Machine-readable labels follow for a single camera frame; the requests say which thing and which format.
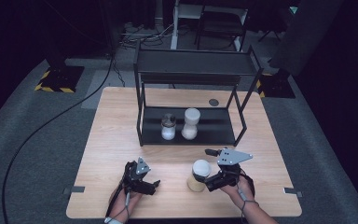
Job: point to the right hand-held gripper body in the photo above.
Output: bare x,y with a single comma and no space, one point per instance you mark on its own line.
231,156

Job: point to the grey curtain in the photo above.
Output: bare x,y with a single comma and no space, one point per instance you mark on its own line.
307,34

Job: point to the metal-lid glass shaker jar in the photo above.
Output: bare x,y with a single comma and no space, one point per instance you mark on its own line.
168,130

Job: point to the grey tape strip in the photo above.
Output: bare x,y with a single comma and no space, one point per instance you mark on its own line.
292,191
74,189

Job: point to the round grey table grommet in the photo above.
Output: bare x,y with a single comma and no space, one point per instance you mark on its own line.
213,102

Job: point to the person's left hand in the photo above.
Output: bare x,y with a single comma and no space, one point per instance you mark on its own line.
122,205

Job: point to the black yellow-striped base plate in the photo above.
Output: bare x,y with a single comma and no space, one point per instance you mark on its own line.
276,87
62,79

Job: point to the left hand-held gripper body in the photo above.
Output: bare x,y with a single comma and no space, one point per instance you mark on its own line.
142,167

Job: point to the white-lid jar of white powder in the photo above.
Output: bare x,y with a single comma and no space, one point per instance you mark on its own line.
190,127

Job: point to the white-lid jar of yellow powder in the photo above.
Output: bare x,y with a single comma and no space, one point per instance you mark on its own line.
195,184

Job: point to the black two-tier metal shelf rack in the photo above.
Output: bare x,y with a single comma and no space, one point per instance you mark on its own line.
195,62

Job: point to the white desk frame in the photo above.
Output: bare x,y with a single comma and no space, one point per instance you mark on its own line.
175,28

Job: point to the person's right hand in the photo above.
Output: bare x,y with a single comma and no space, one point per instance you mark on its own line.
244,194

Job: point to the black chair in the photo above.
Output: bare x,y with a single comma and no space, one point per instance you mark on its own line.
222,25

